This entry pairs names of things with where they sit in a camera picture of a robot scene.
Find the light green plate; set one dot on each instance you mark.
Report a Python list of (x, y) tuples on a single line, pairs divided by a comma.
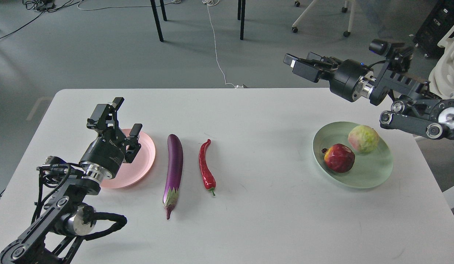
[(369, 170)]

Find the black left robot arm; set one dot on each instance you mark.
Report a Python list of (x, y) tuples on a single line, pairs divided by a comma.
[(61, 220)]

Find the purple eggplant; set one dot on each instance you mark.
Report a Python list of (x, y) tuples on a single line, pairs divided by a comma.
[(174, 174)]

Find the black table leg right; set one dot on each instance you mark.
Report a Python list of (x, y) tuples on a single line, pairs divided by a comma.
[(241, 10)]

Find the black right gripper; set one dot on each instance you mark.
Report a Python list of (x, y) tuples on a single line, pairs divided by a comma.
[(343, 80)]

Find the green yellow round fruit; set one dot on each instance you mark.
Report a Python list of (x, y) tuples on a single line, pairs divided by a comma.
[(363, 139)]

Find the red chili pepper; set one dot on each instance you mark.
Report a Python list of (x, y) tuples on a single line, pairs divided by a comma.
[(208, 179)]

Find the black equipment case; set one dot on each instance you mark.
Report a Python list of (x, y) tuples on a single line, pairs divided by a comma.
[(438, 23)]

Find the white office chair right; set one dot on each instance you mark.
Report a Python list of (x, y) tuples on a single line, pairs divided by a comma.
[(442, 75)]

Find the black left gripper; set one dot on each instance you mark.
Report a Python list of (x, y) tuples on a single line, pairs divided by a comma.
[(111, 148)]

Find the black table leg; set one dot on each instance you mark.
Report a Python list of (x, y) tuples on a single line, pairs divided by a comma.
[(157, 18), (241, 10)]

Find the pink plate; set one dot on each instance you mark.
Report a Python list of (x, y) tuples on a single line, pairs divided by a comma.
[(130, 173)]

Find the black table leg left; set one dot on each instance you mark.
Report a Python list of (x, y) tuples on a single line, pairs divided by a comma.
[(157, 18)]

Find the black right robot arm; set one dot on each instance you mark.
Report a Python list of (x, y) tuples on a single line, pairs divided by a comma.
[(415, 109)]

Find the red pomegranate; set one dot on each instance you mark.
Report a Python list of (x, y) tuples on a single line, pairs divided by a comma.
[(339, 158)]

